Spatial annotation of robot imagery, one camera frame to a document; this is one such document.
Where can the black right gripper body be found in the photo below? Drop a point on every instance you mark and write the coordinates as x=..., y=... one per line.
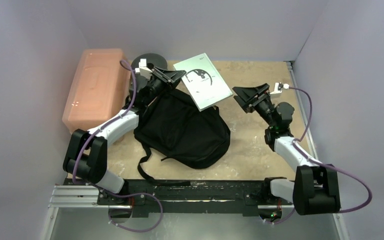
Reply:
x=258, y=99

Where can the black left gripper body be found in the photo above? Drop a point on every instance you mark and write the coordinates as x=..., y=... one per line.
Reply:
x=156, y=86

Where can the grey thin booklet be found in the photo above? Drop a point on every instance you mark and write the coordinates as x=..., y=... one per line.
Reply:
x=203, y=81

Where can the black student backpack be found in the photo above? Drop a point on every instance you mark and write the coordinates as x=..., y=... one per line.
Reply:
x=173, y=126

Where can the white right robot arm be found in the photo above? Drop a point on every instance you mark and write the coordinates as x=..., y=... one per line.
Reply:
x=315, y=188

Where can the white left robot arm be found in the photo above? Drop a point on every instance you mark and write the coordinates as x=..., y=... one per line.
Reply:
x=87, y=152

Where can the black filament spool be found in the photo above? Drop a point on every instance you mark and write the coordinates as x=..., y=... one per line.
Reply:
x=151, y=58

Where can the translucent pink storage box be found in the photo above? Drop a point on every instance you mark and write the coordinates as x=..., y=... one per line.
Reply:
x=98, y=90

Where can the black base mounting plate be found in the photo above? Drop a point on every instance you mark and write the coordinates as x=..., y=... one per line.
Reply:
x=246, y=197

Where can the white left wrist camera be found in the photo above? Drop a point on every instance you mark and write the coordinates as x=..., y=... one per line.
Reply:
x=143, y=70

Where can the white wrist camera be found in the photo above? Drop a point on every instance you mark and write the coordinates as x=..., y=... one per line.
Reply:
x=278, y=89
x=143, y=70

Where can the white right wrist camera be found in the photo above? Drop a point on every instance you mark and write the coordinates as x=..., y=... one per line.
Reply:
x=278, y=89

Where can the aluminium frame rail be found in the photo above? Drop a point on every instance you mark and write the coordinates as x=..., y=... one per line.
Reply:
x=84, y=194

